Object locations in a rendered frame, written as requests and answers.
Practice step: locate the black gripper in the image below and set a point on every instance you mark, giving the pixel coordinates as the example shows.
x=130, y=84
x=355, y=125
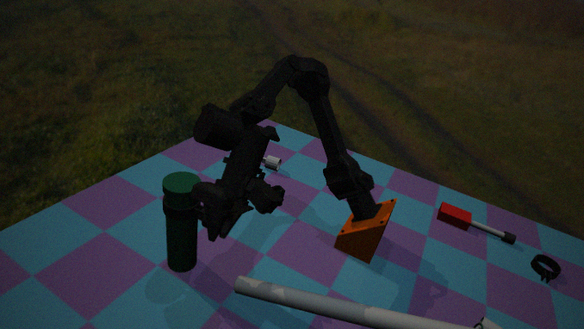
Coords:
x=220, y=199

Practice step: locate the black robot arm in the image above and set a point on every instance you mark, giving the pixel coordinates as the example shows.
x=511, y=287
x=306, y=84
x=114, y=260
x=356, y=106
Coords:
x=238, y=131

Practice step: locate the grey metal pipe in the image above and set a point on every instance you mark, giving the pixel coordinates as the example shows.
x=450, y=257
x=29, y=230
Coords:
x=333, y=308

